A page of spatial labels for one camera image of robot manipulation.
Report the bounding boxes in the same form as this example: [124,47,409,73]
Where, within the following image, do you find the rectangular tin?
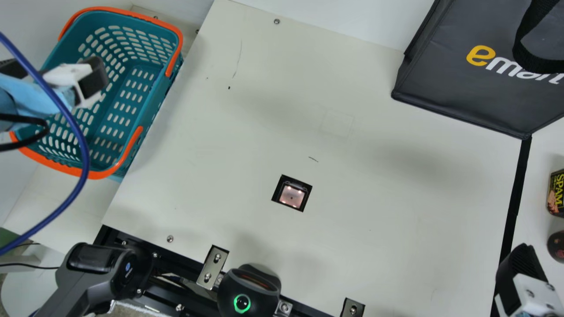
[546,169,564,217]

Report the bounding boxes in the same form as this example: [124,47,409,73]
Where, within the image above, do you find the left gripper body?
[0,73,74,133]

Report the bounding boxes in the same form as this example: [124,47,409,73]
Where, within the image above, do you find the dark coffee bottle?
[547,230,564,264]

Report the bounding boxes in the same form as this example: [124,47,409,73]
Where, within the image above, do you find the dark grey bag with straps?
[391,0,564,140]

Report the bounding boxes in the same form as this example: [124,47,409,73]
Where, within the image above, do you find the blue cable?
[0,32,91,257]

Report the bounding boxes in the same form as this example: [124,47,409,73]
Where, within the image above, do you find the small square scanner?
[271,174,313,213]

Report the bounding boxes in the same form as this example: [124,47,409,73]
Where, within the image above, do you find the black device with green light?
[217,263,282,317]

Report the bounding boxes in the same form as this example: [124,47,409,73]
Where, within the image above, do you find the black strip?
[490,136,533,317]

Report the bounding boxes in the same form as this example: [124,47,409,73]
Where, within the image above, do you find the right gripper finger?
[494,243,564,317]

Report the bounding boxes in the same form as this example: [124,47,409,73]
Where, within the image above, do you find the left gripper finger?
[42,56,109,109]

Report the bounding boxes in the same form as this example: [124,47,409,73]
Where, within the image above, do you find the black cable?
[0,113,50,153]

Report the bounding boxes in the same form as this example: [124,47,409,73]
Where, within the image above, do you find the teal shopping basket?
[9,6,184,182]

